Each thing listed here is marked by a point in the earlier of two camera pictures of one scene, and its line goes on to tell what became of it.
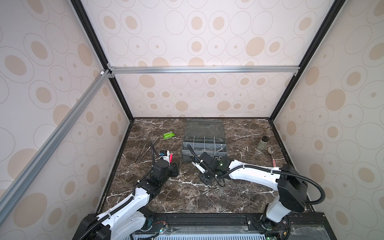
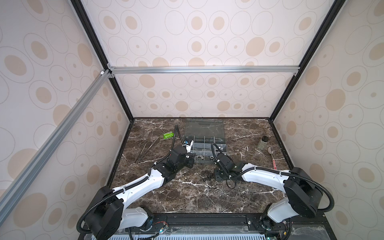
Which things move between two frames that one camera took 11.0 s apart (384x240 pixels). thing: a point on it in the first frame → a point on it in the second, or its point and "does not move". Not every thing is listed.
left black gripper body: (171, 171) → (186, 161)
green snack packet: (168, 135) does not move
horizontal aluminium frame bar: (112, 70) does not move
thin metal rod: (139, 157) does not move
